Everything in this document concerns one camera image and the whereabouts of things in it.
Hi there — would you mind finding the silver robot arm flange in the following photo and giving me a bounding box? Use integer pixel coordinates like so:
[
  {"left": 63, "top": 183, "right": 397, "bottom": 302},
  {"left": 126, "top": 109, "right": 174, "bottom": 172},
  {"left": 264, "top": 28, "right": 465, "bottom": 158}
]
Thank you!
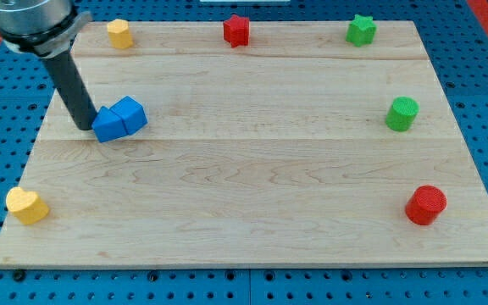
[{"left": 0, "top": 0, "right": 92, "bottom": 58}]

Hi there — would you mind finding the red star block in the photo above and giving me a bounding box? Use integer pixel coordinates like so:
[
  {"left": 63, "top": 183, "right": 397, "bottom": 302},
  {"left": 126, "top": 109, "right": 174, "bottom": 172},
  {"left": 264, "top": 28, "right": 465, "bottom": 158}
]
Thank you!
[{"left": 223, "top": 14, "right": 250, "bottom": 47}]

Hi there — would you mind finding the green star block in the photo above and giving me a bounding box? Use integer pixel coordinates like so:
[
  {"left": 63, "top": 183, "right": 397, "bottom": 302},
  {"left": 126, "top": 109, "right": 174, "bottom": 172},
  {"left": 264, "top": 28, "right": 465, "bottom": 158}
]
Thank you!
[{"left": 346, "top": 14, "right": 377, "bottom": 47}]

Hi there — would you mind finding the wooden board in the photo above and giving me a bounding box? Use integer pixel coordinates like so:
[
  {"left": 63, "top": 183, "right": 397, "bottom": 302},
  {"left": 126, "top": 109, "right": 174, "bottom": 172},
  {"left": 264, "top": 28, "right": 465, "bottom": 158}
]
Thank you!
[{"left": 0, "top": 21, "right": 488, "bottom": 269}]

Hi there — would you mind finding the blue cube block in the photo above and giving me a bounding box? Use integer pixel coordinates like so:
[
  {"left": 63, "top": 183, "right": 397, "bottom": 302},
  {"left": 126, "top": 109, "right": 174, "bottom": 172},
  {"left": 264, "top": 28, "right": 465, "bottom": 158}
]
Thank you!
[{"left": 109, "top": 96, "right": 147, "bottom": 136}]

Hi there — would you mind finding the blue triangular block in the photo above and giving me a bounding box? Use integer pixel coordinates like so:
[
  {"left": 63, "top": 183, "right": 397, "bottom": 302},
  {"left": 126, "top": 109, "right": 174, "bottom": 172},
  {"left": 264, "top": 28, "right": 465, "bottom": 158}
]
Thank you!
[{"left": 91, "top": 106, "right": 127, "bottom": 142}]

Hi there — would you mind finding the green cylinder block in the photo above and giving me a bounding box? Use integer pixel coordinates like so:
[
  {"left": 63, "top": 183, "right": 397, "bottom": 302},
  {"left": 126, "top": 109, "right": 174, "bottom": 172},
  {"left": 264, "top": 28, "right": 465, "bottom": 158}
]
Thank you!
[{"left": 385, "top": 97, "right": 419, "bottom": 132}]

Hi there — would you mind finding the yellow hexagon block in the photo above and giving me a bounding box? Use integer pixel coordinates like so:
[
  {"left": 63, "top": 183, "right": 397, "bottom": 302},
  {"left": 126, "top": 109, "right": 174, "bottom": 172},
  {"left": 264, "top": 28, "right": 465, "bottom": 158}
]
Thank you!
[{"left": 107, "top": 19, "right": 134, "bottom": 49}]

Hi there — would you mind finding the red cylinder block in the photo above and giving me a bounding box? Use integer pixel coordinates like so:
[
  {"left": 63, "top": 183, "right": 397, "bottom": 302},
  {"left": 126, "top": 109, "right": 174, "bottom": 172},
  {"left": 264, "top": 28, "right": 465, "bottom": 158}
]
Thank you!
[{"left": 405, "top": 185, "right": 447, "bottom": 225}]

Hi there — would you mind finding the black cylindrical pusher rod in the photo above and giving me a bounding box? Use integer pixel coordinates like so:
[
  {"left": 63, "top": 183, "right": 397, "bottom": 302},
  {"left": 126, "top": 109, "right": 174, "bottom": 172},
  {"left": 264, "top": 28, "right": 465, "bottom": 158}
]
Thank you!
[{"left": 42, "top": 51, "right": 97, "bottom": 130}]

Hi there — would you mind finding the yellow heart block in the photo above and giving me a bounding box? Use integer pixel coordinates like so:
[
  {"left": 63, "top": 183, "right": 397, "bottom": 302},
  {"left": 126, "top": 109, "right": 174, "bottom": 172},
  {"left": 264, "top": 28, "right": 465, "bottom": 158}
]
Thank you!
[{"left": 5, "top": 186, "right": 50, "bottom": 225}]

